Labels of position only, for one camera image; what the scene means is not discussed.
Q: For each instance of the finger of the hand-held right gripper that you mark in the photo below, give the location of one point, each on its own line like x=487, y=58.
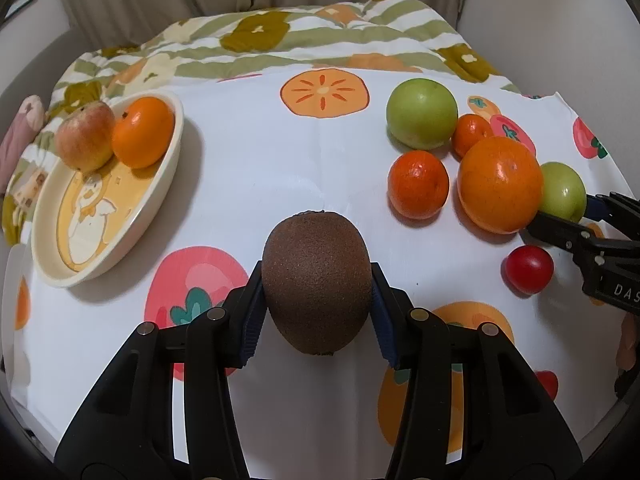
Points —
x=595, y=207
x=555, y=230

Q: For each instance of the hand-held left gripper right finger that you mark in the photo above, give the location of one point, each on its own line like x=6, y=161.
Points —
x=382, y=320

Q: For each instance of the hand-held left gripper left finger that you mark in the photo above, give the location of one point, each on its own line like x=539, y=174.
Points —
x=252, y=310

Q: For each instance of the small green apple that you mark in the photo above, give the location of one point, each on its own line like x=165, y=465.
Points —
x=565, y=192

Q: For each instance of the red cherry tomato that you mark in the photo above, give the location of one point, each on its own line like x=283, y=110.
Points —
x=548, y=384
x=529, y=270

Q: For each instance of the large orange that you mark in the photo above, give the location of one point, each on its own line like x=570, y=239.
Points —
x=500, y=185

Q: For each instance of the brown kiwi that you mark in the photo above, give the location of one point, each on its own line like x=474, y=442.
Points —
x=317, y=280

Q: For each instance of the small mandarin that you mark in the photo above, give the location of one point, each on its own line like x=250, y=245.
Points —
x=470, y=132

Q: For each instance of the medium mandarin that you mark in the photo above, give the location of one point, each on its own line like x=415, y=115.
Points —
x=419, y=185

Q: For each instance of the cream bowl with duck print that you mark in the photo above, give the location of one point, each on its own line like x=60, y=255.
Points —
x=100, y=230

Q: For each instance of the large green apple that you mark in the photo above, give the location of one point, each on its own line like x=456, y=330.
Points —
x=422, y=112

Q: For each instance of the white fruit-print tablecloth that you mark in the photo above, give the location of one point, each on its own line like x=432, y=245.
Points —
x=250, y=160

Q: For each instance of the orange with stem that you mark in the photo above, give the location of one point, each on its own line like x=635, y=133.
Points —
x=145, y=132

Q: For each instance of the red-yellow apple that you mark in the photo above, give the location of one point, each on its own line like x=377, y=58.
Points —
x=85, y=135

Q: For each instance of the pink plush toy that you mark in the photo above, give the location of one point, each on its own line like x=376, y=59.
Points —
x=20, y=130

